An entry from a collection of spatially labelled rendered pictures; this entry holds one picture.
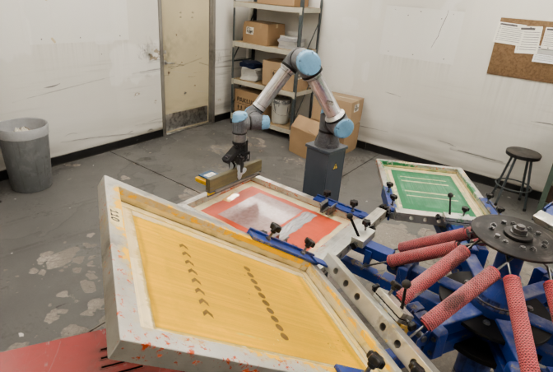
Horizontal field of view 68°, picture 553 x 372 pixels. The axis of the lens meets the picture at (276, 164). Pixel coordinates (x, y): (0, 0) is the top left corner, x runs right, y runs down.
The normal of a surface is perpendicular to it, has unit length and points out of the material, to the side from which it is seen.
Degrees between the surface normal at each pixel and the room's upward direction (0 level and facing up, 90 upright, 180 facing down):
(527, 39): 89
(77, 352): 0
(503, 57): 90
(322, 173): 90
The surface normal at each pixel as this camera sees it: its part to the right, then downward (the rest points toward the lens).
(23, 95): 0.79, 0.29
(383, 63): -0.60, 0.27
